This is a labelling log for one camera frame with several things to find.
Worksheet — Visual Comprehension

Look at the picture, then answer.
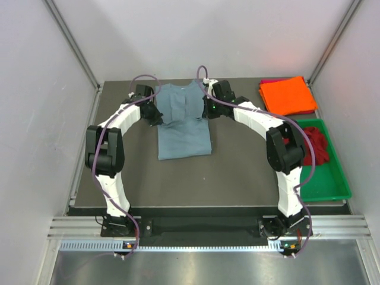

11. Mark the grey-blue t-shirt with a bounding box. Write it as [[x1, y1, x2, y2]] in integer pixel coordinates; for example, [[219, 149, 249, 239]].
[[156, 80, 212, 161]]

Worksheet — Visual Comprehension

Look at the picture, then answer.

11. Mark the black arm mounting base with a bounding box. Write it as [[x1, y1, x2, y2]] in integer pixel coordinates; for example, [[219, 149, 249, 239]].
[[100, 207, 309, 246]]

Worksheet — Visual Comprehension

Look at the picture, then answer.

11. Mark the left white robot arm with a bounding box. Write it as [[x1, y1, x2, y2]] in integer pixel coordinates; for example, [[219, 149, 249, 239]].
[[84, 84, 163, 236]]

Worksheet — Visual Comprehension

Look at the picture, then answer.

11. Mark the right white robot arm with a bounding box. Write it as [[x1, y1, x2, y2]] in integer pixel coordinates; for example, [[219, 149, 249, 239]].
[[201, 78, 306, 235]]

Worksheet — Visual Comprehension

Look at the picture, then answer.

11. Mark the folded orange t-shirt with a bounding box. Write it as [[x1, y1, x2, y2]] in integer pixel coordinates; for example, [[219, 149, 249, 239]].
[[258, 76, 319, 116]]

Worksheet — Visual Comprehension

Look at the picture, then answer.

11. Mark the dark red t-shirt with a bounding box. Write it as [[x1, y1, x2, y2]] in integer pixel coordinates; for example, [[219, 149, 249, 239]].
[[281, 125, 330, 169]]

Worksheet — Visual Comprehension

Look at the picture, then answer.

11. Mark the green plastic tray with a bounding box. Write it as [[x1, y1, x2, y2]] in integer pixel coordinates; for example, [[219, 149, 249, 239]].
[[298, 118, 352, 202]]

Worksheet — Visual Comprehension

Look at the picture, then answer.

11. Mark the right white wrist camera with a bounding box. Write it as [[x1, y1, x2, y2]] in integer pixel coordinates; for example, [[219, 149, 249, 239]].
[[202, 78, 219, 97]]

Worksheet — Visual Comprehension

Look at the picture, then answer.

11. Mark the slotted grey cable duct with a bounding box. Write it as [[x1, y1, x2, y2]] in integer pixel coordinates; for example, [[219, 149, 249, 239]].
[[59, 239, 301, 252]]

